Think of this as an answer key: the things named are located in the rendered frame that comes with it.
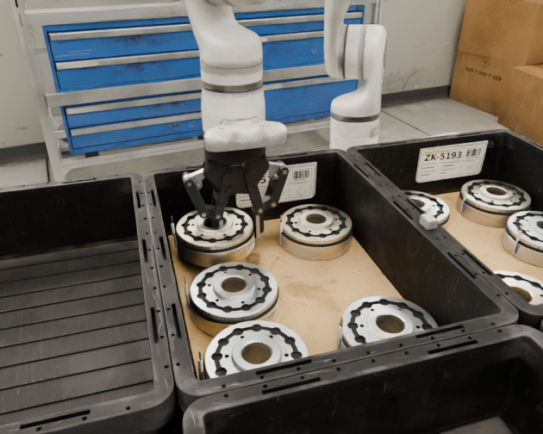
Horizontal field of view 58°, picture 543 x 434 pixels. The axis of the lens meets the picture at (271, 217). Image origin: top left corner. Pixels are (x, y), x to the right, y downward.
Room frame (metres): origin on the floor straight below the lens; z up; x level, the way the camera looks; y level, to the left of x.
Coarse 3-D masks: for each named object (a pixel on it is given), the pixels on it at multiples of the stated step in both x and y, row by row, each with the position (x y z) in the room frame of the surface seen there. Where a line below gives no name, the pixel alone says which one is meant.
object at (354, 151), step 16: (384, 144) 0.71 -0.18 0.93; (400, 144) 0.71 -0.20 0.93; (416, 144) 0.72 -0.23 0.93; (528, 144) 0.72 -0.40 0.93; (384, 176) 0.60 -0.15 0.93; (400, 192) 0.55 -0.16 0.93; (416, 208) 0.51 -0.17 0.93; (448, 240) 0.44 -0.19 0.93; (464, 256) 0.41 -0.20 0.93; (480, 272) 0.38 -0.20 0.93; (496, 288) 0.36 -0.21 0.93; (512, 288) 0.36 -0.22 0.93; (512, 304) 0.34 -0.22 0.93; (528, 304) 0.34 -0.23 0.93; (528, 320) 0.33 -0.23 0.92
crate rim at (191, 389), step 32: (288, 160) 0.66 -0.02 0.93; (352, 160) 0.65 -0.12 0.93; (384, 192) 0.55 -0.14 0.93; (160, 224) 0.47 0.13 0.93; (416, 224) 0.47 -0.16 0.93; (160, 256) 0.41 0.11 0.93; (448, 256) 0.41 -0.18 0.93; (160, 288) 0.36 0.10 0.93; (480, 288) 0.36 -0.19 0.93; (480, 320) 0.32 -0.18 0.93; (512, 320) 0.32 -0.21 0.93; (352, 352) 0.28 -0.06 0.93; (384, 352) 0.28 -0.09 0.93; (192, 384) 0.25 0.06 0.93; (224, 384) 0.25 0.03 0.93; (256, 384) 0.25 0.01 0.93
